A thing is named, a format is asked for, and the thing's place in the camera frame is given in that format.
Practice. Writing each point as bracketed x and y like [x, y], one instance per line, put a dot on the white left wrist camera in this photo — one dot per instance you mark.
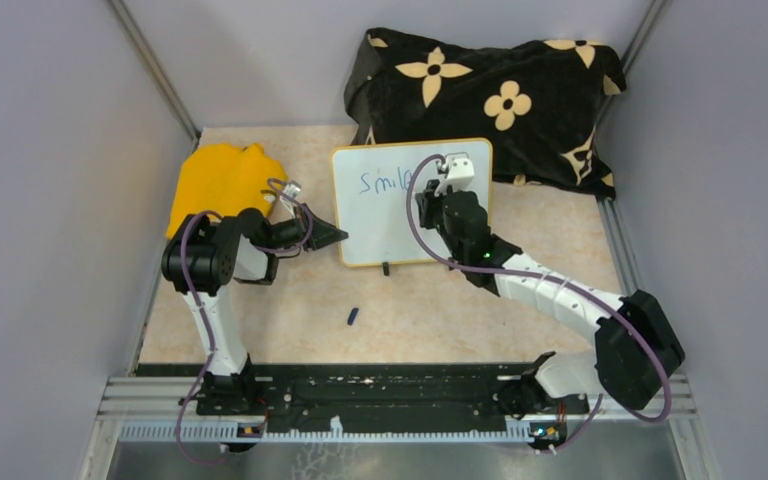
[290, 189]

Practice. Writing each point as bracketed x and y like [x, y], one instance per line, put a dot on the black floral blanket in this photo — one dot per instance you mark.
[537, 103]

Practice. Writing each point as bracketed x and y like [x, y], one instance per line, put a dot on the blue marker cap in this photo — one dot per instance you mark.
[352, 316]

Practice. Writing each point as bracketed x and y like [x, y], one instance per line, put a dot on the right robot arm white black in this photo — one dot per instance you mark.
[635, 350]

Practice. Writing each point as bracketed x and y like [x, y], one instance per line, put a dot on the yellow framed whiteboard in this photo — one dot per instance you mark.
[371, 187]

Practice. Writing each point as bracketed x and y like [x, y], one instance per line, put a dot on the white perforated cable tray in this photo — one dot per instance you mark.
[231, 432]

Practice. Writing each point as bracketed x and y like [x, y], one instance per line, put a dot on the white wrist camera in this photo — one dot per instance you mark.
[290, 189]
[456, 172]

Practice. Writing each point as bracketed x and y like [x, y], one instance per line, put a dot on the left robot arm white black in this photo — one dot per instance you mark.
[202, 259]

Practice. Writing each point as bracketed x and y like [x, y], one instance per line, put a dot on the yellow cloth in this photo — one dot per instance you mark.
[226, 179]

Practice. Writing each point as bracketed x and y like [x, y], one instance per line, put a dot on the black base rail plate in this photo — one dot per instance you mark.
[383, 398]

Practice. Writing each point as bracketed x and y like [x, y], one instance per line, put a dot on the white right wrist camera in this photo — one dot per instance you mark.
[456, 172]

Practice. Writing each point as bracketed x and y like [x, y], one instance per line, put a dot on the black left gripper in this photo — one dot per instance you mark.
[322, 233]

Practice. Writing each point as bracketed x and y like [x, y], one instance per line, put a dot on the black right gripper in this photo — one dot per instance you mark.
[429, 199]

